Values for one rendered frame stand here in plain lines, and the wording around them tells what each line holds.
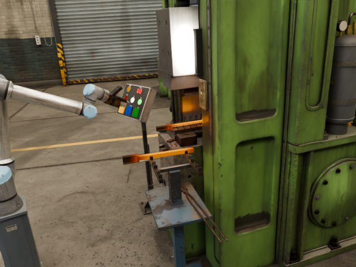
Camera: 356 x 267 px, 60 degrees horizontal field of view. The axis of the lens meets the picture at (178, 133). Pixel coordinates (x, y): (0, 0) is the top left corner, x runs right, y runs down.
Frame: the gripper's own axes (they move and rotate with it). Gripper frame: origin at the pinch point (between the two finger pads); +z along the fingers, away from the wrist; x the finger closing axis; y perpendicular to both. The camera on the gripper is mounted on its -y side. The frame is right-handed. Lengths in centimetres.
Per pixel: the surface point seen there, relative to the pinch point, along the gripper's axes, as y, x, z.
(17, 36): -123, -807, 132
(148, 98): -7.7, 6.9, 12.5
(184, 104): -11.0, 37.0, 23.7
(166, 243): 99, 41, 50
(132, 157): 33, 63, -30
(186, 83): -21, 58, -2
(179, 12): -55, 61, -28
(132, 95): -7.8, -12.4, 11.1
